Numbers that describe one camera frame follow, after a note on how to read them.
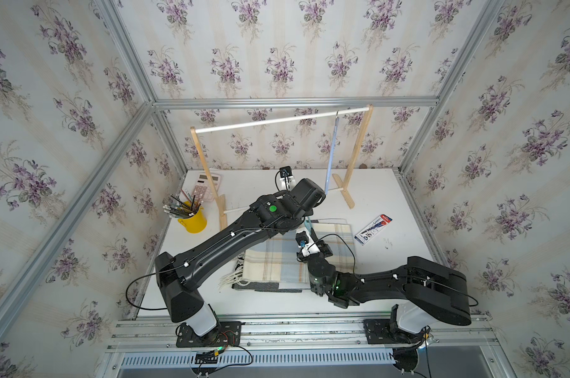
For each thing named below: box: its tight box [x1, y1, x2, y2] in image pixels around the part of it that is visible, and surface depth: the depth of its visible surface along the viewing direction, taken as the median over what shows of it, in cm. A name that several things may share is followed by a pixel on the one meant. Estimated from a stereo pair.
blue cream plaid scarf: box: [218, 218, 357, 289], surface depth 86 cm
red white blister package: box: [354, 213, 393, 245], surface depth 99 cm
